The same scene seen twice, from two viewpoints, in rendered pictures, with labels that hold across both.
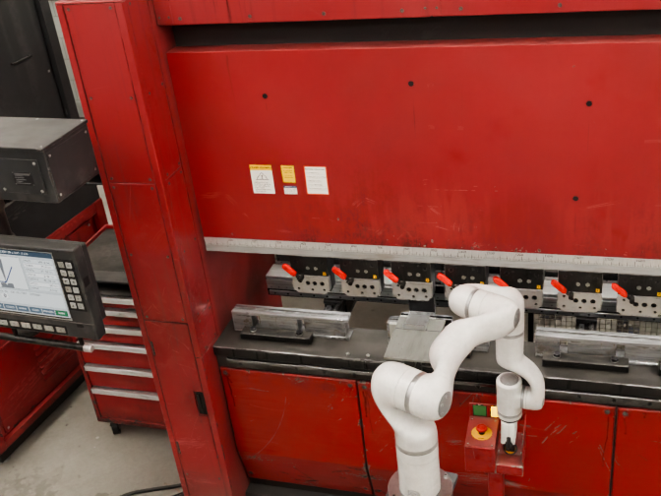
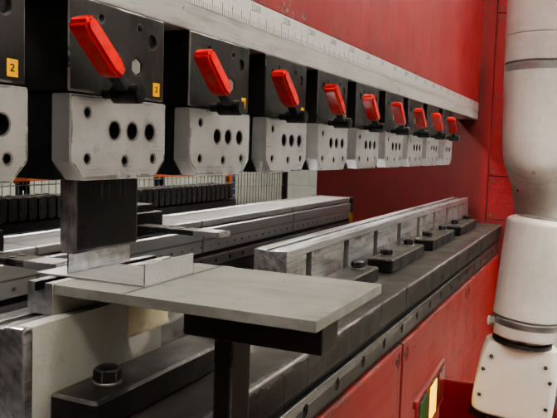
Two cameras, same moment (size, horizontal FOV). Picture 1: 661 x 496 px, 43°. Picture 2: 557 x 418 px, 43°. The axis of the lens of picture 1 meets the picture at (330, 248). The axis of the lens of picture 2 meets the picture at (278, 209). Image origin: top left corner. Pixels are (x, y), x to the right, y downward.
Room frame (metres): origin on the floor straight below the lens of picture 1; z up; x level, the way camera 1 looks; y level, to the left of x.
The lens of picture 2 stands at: (2.47, 0.40, 1.13)
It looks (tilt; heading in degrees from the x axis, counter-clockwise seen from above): 5 degrees down; 274
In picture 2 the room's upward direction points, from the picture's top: 2 degrees clockwise
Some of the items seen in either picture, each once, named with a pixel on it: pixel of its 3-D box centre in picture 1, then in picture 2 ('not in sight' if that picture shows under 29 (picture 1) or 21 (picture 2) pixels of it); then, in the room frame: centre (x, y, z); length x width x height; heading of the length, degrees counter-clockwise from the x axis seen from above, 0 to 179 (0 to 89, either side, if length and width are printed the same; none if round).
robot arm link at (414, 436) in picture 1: (404, 403); not in sight; (1.84, -0.15, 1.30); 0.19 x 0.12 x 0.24; 47
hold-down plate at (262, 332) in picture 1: (276, 335); not in sight; (2.86, 0.26, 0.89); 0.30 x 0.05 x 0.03; 70
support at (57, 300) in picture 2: not in sight; (97, 286); (2.70, -0.30, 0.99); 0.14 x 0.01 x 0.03; 70
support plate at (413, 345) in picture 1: (415, 339); (224, 289); (2.57, -0.27, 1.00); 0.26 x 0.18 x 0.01; 160
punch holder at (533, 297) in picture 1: (522, 281); (262, 115); (2.57, -0.67, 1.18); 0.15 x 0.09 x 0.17; 70
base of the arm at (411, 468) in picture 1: (418, 465); not in sight; (1.82, -0.17, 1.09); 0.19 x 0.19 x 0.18
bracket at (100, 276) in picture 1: (83, 293); not in sight; (2.90, 0.99, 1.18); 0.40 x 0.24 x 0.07; 70
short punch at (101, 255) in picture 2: (422, 304); (100, 221); (2.71, -0.32, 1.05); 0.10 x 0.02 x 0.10; 70
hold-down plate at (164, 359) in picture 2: not in sight; (166, 369); (2.64, -0.34, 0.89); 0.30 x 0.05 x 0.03; 70
